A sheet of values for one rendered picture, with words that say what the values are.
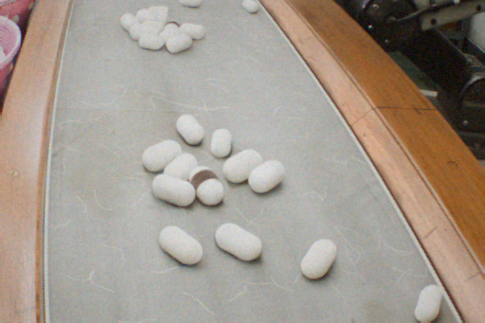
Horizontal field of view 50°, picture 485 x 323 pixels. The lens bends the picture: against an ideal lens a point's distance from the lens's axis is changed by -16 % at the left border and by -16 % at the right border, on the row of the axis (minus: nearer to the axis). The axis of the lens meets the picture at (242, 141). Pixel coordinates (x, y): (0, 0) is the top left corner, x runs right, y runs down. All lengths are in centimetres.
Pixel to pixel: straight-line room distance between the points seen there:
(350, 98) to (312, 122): 6
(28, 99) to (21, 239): 20
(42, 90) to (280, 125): 24
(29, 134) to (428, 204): 35
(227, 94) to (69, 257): 29
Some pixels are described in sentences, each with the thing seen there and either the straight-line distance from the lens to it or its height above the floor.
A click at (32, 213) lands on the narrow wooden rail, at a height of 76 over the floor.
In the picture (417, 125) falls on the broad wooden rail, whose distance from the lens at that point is 61.
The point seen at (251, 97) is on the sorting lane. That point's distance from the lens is 63.
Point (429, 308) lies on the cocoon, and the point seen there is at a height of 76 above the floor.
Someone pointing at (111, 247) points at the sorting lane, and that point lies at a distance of 43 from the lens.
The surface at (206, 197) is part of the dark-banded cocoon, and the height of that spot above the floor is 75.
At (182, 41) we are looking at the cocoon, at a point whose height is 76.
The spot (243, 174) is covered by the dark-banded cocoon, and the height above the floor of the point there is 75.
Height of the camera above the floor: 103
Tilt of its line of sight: 32 degrees down
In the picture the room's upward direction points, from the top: 9 degrees clockwise
